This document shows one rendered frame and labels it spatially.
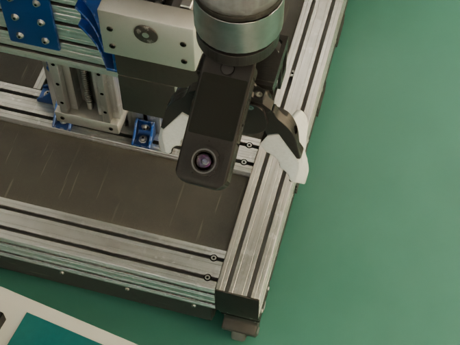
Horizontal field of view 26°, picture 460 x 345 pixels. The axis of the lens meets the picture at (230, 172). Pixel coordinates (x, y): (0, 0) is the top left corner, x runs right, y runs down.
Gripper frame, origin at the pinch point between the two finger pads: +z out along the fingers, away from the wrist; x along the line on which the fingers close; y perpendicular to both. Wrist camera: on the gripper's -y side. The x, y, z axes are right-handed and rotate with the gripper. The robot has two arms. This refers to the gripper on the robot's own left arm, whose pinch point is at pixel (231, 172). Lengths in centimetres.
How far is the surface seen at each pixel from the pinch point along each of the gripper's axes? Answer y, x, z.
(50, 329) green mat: -5.6, 23.5, 40.3
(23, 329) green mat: -6.6, 27.0, 40.3
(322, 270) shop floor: 52, -7, 115
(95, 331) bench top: -4.3, 17.7, 40.5
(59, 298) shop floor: 30, 47, 115
